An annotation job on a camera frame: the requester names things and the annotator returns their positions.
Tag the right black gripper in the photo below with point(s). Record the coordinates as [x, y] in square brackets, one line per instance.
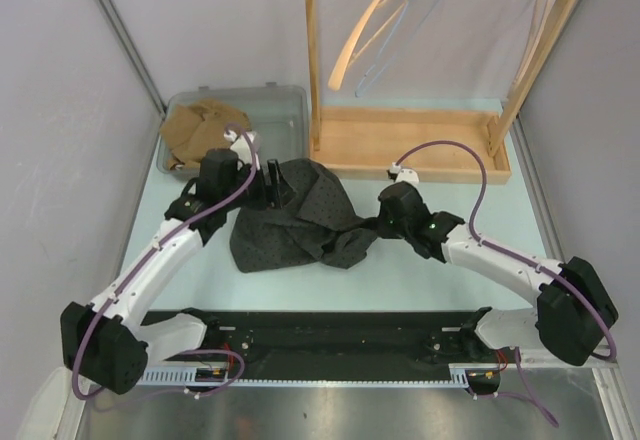
[380, 227]

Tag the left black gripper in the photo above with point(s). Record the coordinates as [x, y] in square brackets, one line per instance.
[275, 189]

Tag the dark grey dotted skirt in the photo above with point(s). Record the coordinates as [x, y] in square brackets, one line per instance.
[319, 225]

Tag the light wooden hanger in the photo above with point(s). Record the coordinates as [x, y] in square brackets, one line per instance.
[541, 12]

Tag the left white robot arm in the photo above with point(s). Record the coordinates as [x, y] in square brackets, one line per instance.
[107, 341]

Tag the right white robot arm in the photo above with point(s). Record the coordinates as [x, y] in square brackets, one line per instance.
[569, 311]

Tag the hanging wooden hanger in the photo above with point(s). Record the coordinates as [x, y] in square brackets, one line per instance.
[353, 47]

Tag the clear grey plastic bin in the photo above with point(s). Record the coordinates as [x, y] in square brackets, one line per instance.
[279, 114]

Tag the wooden clothes rack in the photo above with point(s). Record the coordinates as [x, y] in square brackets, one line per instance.
[361, 142]

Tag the tan crumpled cloth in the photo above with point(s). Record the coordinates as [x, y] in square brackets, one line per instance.
[190, 131]

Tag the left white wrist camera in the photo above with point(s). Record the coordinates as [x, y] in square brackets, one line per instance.
[247, 149]

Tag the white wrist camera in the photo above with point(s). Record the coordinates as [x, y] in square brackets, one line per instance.
[247, 149]
[397, 173]

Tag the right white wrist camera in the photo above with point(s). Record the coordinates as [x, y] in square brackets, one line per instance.
[397, 173]

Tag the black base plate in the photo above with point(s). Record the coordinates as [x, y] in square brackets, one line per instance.
[349, 346]

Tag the aluminium frame rail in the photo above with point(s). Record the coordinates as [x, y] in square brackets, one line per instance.
[544, 358]

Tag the light blue wire hanger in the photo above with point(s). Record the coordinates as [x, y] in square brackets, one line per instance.
[387, 36]

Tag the white slotted cable duct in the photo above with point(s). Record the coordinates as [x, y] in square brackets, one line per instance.
[203, 377]

